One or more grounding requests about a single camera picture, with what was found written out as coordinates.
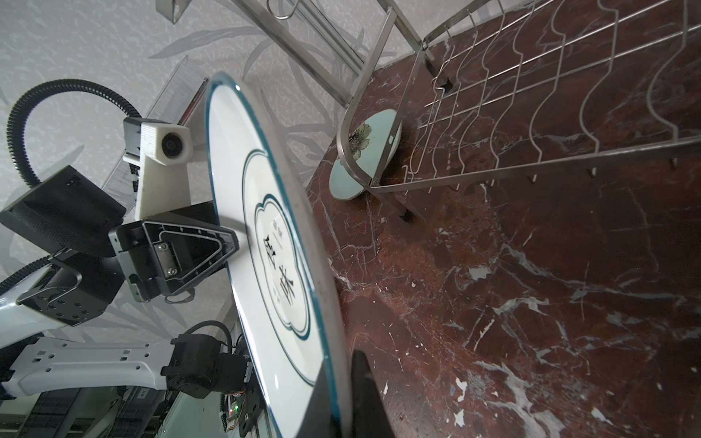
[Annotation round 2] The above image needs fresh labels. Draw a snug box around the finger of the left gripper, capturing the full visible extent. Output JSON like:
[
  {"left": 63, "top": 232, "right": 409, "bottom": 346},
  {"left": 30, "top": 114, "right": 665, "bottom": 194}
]
[{"left": 109, "top": 210, "right": 240, "bottom": 301}]

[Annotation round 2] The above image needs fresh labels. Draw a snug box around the white plate thin teal rim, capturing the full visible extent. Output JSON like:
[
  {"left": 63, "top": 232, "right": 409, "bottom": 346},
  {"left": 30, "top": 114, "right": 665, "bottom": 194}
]
[{"left": 206, "top": 72, "right": 352, "bottom": 437}]

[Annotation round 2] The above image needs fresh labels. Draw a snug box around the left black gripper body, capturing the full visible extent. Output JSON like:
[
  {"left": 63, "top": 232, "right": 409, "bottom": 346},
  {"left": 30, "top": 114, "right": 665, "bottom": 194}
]
[{"left": 1, "top": 166, "right": 127, "bottom": 326}]

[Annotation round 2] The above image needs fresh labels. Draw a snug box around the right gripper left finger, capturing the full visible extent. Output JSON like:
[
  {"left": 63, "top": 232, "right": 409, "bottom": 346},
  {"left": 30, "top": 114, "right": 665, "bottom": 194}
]
[{"left": 296, "top": 377, "right": 337, "bottom": 438}]

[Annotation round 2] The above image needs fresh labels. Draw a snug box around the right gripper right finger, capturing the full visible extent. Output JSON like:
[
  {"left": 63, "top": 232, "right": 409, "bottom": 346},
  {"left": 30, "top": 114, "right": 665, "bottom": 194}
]
[{"left": 352, "top": 350, "right": 395, "bottom": 438}]

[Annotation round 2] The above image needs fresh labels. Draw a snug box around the steel two-tier dish rack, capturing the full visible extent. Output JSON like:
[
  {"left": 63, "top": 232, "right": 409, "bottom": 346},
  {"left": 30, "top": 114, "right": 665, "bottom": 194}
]
[{"left": 155, "top": 0, "right": 701, "bottom": 223}]

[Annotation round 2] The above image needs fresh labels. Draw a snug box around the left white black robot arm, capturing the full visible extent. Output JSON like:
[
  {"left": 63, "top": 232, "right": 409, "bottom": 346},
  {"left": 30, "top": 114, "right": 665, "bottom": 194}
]
[{"left": 1, "top": 78, "right": 262, "bottom": 434}]

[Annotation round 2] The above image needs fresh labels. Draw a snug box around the pale green flower plate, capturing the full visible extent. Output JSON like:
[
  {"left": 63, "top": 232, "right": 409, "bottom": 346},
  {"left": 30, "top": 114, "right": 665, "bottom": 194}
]
[{"left": 329, "top": 109, "right": 396, "bottom": 201}]

